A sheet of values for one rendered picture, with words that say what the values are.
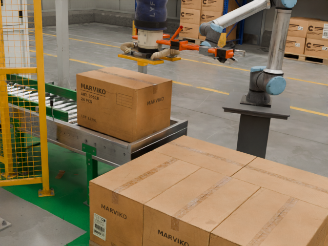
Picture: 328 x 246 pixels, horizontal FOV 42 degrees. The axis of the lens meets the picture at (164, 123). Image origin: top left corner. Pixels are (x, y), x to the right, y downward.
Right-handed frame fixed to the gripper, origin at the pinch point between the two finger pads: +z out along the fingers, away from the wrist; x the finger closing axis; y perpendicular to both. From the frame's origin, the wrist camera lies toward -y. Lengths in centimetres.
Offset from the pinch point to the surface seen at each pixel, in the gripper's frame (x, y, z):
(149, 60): -7, 27, -66
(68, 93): -84, 131, -31
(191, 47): 6, 1, -58
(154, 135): 23, 67, -46
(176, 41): -7, 8, -56
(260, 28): -403, 109, 728
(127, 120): 8, 69, -63
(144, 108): 8, 56, -56
